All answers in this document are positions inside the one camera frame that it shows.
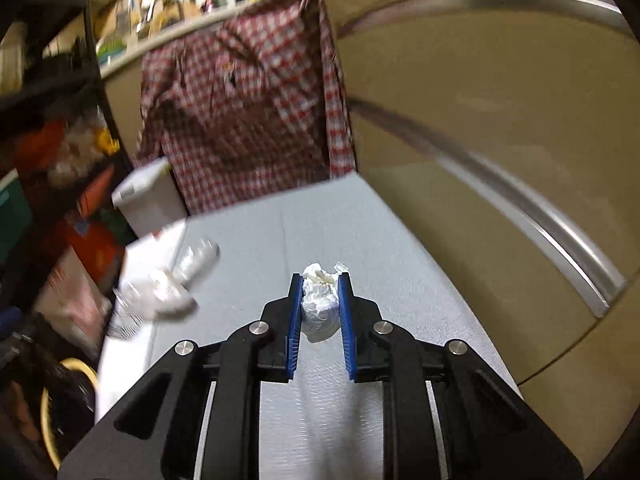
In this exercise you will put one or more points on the pinkish plastic bag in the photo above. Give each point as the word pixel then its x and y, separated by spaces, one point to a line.
pixel 70 300

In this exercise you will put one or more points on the orange snack package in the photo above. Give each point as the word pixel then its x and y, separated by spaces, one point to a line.
pixel 95 242

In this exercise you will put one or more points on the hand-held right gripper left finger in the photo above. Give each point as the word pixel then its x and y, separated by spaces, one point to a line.
pixel 295 327

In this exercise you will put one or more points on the white lidded bin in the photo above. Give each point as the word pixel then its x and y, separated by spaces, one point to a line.
pixel 147 200

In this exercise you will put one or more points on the beige kitchen cabinet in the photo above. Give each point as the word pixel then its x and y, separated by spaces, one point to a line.
pixel 475 135

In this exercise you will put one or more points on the orange plastic bag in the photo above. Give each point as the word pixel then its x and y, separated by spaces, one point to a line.
pixel 40 145

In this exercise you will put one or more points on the black shelf rack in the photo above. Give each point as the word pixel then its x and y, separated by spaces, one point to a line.
pixel 50 95

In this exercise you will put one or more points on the yellow toy figure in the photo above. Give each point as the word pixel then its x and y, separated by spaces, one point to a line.
pixel 107 142

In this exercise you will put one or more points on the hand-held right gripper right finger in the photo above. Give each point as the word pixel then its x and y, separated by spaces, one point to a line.
pixel 346 327

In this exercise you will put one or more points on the green storage box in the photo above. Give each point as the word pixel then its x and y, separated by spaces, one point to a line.
pixel 15 215

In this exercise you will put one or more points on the white paper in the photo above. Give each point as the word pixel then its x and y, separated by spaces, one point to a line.
pixel 320 310

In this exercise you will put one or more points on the red plaid shirt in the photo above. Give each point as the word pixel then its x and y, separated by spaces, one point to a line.
pixel 240 110

